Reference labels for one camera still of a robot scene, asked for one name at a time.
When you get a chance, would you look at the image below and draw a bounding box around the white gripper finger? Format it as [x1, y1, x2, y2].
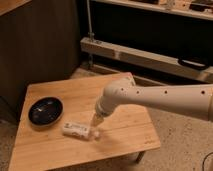
[90, 120, 99, 127]

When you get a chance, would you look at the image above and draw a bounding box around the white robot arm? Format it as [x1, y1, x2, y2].
[91, 76, 213, 126]

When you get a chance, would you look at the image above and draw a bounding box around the white plastic bottle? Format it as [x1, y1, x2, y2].
[62, 122, 100, 140]

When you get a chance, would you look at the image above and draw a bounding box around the wooden cabinet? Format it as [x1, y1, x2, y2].
[0, 0, 80, 112]

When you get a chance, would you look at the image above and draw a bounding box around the wooden shelf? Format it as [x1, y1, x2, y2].
[92, 0, 213, 21]

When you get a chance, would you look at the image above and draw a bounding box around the metal pole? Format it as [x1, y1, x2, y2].
[86, 0, 94, 41]

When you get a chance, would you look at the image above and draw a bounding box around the black ceramic bowl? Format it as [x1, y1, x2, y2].
[28, 97, 63, 126]

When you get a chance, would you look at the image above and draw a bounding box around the wooden table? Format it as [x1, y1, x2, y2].
[8, 73, 161, 171]

